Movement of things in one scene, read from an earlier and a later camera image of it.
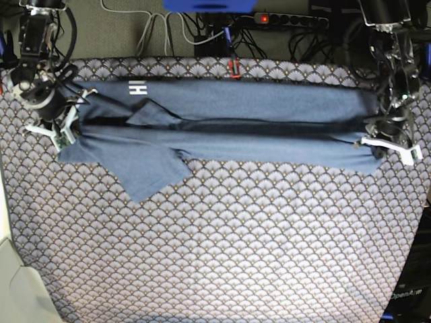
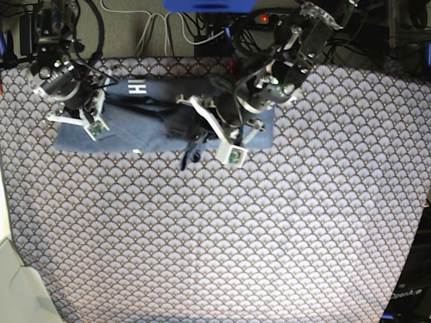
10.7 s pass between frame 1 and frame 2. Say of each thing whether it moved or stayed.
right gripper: moved
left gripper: moved
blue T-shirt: moved
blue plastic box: stayed
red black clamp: stayed
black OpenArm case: stayed
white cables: stayed
